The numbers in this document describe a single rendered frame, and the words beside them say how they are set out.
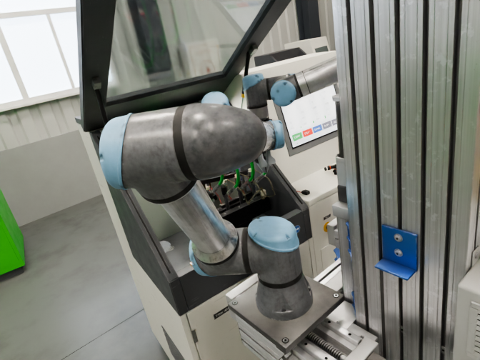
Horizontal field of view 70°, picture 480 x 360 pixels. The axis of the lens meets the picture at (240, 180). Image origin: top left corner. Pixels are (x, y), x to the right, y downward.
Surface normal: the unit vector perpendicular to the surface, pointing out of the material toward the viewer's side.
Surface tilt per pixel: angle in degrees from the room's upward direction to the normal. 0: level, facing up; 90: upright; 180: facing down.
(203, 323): 90
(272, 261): 90
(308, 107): 76
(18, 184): 90
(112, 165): 93
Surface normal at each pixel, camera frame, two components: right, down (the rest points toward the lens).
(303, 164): 0.50, -0.01
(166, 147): -0.18, 0.20
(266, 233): -0.05, -0.92
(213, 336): 0.55, 0.21
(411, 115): -0.76, 0.36
